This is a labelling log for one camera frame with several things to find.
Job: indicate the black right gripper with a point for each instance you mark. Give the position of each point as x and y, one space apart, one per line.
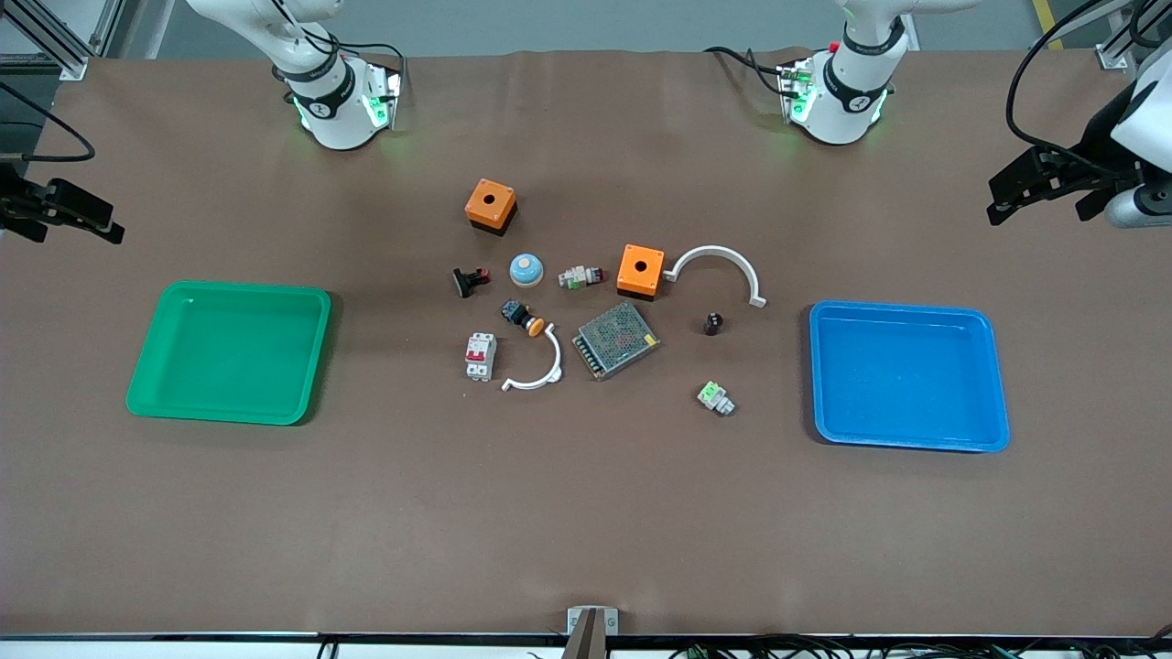
20 203

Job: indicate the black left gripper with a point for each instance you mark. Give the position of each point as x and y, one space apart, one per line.
1096 144

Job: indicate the black cylindrical capacitor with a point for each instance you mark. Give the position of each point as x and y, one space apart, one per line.
713 324

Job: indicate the white red circuit breaker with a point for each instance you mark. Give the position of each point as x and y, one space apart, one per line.
481 357

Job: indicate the green plastic tray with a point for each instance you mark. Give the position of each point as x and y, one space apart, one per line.
275 366

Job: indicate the blue plastic tray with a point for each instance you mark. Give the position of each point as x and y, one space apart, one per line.
870 403

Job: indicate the orange black button box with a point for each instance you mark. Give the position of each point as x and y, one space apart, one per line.
490 201
641 267

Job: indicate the metal mesh power supply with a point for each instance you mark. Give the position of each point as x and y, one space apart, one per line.
615 340

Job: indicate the black orange mushroom button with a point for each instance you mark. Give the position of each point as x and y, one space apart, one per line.
520 316

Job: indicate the blue dome push button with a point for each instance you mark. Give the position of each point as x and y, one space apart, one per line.
526 271

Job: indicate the aluminium frame profile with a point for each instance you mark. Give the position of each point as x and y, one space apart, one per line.
64 59
1112 57

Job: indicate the metal base connector bracket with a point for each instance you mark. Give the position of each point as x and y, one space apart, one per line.
795 91
389 91

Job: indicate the large white arc bracket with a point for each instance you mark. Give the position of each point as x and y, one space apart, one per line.
723 251

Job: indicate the green white switch block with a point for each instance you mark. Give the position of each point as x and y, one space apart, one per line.
715 397

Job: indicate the black red switch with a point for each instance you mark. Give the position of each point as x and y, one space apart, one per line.
469 282

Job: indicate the red green white switch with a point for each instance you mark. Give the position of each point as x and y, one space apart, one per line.
580 276

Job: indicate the small white arc bracket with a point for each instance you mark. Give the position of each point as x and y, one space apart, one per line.
555 361

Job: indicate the metal clamp bracket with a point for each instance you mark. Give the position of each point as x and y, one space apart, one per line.
577 622

